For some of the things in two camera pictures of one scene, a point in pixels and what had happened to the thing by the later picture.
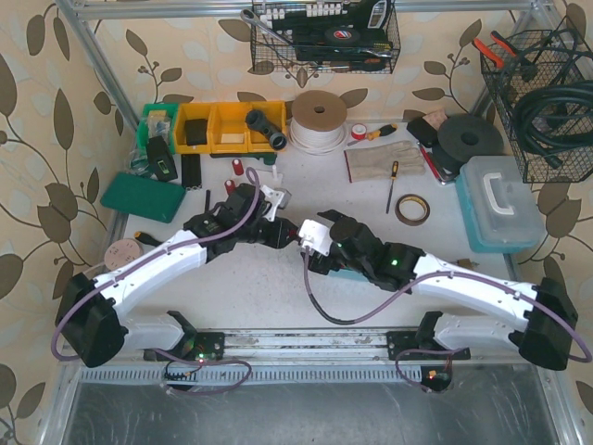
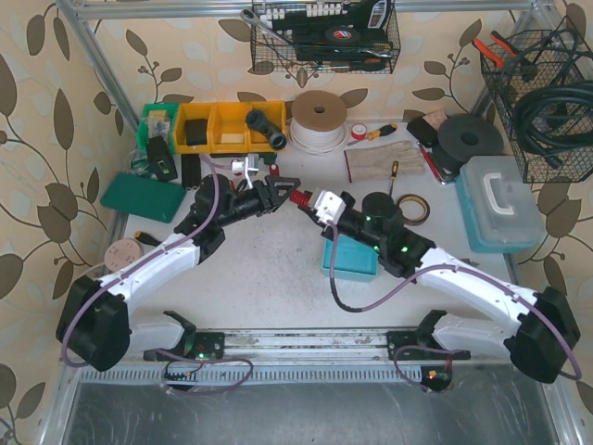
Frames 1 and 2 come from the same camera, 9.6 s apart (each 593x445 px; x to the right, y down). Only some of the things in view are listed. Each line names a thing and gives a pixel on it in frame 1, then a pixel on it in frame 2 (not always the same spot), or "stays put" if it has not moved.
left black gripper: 282,230 → 268,196
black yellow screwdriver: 147,238 stays put
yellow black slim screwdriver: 394,176 stays put
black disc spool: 464,138 stays put
